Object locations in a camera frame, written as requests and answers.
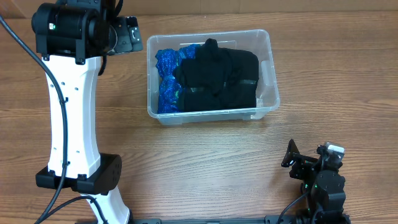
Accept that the blue green sparkly cloth bundle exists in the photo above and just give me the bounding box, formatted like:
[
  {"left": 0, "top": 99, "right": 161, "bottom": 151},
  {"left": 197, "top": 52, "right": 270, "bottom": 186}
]
[{"left": 155, "top": 44, "right": 200, "bottom": 114}]

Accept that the small black cloth top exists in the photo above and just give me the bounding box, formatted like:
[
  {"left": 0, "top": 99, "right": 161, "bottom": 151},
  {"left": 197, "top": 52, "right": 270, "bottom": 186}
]
[{"left": 174, "top": 58, "right": 232, "bottom": 112}]

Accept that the large black cloth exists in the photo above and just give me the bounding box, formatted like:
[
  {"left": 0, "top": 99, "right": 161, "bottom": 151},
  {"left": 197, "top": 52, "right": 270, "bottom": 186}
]
[{"left": 222, "top": 49, "right": 259, "bottom": 109}]

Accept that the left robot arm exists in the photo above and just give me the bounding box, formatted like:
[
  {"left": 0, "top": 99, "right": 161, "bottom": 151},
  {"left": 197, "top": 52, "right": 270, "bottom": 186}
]
[{"left": 32, "top": 1, "right": 143, "bottom": 223}]

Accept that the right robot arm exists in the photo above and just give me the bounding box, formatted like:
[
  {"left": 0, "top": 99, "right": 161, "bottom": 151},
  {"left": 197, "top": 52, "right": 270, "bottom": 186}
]
[{"left": 277, "top": 139, "right": 351, "bottom": 223}]

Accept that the clear plastic storage bin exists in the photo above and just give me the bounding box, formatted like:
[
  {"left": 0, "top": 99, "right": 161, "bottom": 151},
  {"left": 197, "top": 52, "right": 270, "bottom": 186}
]
[{"left": 146, "top": 29, "right": 280, "bottom": 126}]

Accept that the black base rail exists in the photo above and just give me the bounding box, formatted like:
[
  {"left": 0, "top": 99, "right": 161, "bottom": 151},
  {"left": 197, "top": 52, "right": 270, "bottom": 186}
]
[{"left": 124, "top": 214, "right": 299, "bottom": 224}]

